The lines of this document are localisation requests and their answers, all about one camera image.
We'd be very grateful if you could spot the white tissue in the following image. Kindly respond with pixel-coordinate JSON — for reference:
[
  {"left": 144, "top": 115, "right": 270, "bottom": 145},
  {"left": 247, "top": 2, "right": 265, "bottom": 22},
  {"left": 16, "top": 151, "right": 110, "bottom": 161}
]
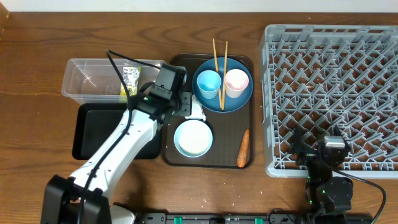
[{"left": 185, "top": 95, "right": 206, "bottom": 122}]

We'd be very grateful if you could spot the green snack wrapper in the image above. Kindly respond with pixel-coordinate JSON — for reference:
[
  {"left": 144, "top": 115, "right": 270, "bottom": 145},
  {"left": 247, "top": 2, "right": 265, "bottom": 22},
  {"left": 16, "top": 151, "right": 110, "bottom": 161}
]
[{"left": 123, "top": 67, "right": 141, "bottom": 96}]

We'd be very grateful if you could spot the light blue rice bowl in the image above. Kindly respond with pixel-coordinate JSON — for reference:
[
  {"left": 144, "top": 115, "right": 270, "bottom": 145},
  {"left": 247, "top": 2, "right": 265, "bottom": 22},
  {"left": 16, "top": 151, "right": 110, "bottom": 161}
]
[{"left": 174, "top": 119, "right": 213, "bottom": 158}]

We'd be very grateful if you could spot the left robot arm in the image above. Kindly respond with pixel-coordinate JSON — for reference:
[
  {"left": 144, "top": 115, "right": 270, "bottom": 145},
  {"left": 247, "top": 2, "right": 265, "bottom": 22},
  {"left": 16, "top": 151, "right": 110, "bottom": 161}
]
[{"left": 40, "top": 63, "right": 192, "bottom": 223}]

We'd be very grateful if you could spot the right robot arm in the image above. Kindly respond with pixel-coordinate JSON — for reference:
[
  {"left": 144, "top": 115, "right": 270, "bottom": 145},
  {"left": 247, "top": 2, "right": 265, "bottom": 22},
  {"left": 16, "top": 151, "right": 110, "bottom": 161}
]
[{"left": 289, "top": 127, "right": 353, "bottom": 223}]

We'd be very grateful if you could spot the grey dishwasher rack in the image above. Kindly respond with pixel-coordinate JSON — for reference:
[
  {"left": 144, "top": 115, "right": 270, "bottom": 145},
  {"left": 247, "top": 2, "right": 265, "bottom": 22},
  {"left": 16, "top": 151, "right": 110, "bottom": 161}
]
[{"left": 259, "top": 24, "right": 397, "bottom": 179}]

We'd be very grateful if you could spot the light blue cup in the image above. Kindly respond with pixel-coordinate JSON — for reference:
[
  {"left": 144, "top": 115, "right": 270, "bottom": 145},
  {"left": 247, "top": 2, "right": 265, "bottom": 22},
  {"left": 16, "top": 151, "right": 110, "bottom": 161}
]
[{"left": 197, "top": 70, "right": 221, "bottom": 100}]

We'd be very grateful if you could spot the orange carrot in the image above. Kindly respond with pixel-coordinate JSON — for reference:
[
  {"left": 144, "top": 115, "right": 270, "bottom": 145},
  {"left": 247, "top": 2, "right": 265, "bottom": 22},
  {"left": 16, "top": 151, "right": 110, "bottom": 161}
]
[{"left": 236, "top": 128, "right": 250, "bottom": 168}]

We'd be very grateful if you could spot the right wooden chopstick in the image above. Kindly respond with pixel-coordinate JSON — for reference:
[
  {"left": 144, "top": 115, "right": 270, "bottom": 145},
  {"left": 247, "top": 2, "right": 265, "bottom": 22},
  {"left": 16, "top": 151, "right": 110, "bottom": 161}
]
[{"left": 221, "top": 41, "right": 228, "bottom": 111}]

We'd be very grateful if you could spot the wooden chopstick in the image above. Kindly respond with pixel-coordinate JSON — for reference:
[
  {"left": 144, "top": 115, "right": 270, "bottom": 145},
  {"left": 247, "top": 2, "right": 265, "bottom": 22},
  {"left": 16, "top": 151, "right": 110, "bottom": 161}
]
[
  {"left": 221, "top": 41, "right": 228, "bottom": 111},
  {"left": 212, "top": 39, "right": 222, "bottom": 109}
]

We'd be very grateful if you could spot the left wooden chopstick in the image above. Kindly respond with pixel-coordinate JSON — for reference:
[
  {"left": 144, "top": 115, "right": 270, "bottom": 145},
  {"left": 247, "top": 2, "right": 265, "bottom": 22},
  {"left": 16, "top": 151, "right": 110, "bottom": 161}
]
[{"left": 212, "top": 39, "right": 222, "bottom": 109}]

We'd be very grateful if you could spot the dark blue plate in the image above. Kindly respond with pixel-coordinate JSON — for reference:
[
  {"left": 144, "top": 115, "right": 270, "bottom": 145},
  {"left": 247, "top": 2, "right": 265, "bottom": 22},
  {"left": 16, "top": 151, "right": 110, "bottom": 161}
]
[{"left": 192, "top": 57, "right": 253, "bottom": 113}]

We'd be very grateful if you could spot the pink cup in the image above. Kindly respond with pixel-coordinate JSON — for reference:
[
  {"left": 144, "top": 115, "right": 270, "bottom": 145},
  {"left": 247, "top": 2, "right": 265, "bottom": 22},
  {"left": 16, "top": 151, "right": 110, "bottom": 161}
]
[{"left": 225, "top": 69, "right": 249, "bottom": 98}]

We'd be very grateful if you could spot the brown serving tray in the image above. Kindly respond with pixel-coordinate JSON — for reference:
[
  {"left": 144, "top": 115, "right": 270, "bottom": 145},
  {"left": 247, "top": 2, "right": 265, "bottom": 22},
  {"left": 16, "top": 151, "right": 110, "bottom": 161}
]
[{"left": 162, "top": 54, "right": 255, "bottom": 169}]

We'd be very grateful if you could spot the clear plastic bin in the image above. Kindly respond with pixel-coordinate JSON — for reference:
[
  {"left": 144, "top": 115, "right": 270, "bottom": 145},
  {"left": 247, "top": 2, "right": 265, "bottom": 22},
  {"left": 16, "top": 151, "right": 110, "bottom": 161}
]
[{"left": 62, "top": 58, "right": 165, "bottom": 105}]

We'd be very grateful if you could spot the black plastic tray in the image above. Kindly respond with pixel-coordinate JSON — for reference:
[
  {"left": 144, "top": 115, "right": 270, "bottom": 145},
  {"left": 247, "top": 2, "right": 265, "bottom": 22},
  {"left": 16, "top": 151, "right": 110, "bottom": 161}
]
[{"left": 72, "top": 103, "right": 163, "bottom": 161}]

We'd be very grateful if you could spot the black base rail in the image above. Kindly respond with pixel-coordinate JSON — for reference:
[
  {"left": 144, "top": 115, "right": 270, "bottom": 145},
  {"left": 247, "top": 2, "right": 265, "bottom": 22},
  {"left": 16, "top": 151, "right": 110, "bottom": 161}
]
[{"left": 136, "top": 212, "right": 374, "bottom": 224}]

